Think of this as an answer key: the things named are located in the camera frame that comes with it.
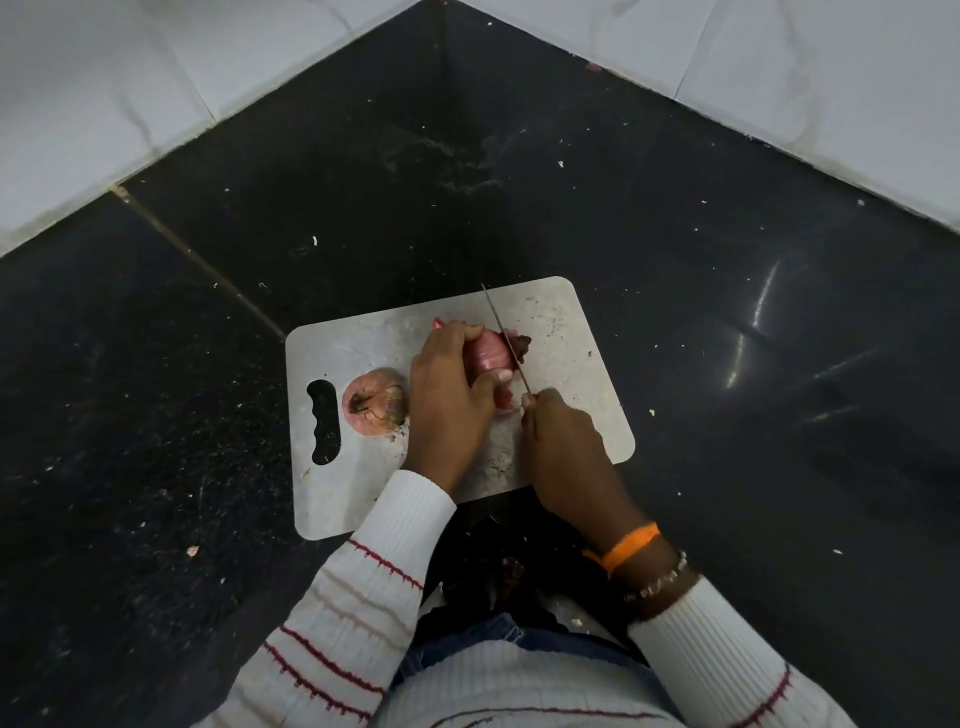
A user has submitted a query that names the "white striped sweater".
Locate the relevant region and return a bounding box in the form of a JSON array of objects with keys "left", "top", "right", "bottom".
[{"left": 371, "top": 637, "right": 688, "bottom": 728}]

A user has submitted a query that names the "person's left hand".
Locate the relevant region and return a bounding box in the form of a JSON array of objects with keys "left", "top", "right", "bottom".
[{"left": 404, "top": 320, "right": 515, "bottom": 496}]

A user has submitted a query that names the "red onion with dry roots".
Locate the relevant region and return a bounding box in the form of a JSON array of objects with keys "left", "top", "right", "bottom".
[{"left": 341, "top": 367, "right": 412, "bottom": 438}]

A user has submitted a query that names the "person's left forearm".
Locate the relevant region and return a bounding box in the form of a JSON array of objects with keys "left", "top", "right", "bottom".
[{"left": 194, "top": 470, "right": 459, "bottom": 728}]

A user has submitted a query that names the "black-handled kitchen knife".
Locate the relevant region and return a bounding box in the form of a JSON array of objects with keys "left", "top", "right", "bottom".
[{"left": 480, "top": 283, "right": 535, "bottom": 397}]

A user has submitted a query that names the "orange thread wristband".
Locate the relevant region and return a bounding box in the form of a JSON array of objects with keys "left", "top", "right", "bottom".
[{"left": 582, "top": 522, "right": 661, "bottom": 580}]

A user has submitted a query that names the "steel cutting board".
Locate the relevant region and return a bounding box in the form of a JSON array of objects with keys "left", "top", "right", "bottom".
[{"left": 284, "top": 275, "right": 637, "bottom": 541}]

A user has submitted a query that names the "beaded bracelet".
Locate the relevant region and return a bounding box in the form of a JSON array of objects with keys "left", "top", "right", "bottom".
[{"left": 623, "top": 551, "right": 689, "bottom": 604}]

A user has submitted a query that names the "person's right hand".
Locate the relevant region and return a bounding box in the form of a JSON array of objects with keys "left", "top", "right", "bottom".
[{"left": 519, "top": 388, "right": 639, "bottom": 555}]

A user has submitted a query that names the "person's right forearm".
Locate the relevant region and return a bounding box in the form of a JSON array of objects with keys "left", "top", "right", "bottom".
[{"left": 592, "top": 524, "right": 838, "bottom": 728}]

